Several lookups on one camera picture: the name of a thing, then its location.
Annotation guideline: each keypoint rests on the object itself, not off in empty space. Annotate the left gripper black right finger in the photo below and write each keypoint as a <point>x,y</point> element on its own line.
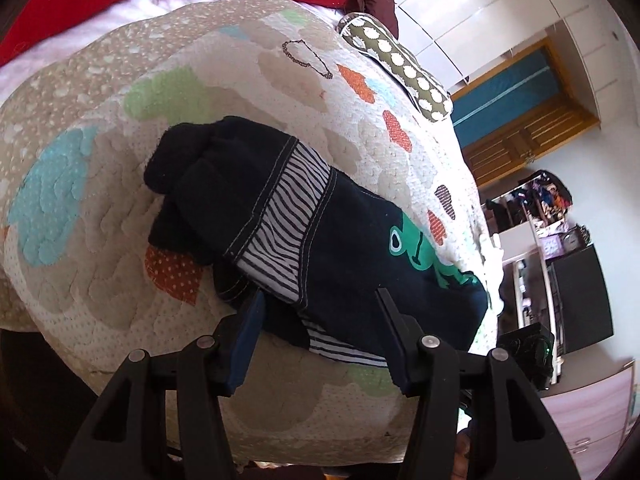
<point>512,434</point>

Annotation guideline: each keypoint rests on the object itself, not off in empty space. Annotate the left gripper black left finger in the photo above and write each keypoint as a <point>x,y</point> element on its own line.
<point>159,417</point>

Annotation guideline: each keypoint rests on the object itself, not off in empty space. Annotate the navy striped child pants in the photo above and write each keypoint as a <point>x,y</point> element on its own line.
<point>258,207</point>

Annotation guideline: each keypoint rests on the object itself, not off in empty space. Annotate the black monitor screen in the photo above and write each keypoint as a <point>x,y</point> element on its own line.
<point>581,304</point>

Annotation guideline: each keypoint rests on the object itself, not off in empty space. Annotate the pink drawer cabinet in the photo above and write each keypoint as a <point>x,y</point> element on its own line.
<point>593,419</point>

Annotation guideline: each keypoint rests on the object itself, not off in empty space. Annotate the white shelf unit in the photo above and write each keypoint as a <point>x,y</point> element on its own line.
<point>526,286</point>

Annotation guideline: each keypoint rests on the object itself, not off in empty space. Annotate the clutter on shelf top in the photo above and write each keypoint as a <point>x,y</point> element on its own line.
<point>543,203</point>

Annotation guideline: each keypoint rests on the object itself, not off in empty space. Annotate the heart patterned quilt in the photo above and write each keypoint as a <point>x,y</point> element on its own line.
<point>77,265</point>

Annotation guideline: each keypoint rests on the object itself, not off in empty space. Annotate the wooden door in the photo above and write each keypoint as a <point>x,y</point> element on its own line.
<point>544,129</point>

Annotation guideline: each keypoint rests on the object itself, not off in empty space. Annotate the teal door curtain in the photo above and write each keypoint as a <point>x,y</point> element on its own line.
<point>504,97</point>

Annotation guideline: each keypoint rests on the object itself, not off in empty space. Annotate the olive white-dotted bolster pillow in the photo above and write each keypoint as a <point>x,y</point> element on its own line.
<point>371,38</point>

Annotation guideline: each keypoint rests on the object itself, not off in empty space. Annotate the white wardrobe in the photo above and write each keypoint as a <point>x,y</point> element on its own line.
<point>456,39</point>

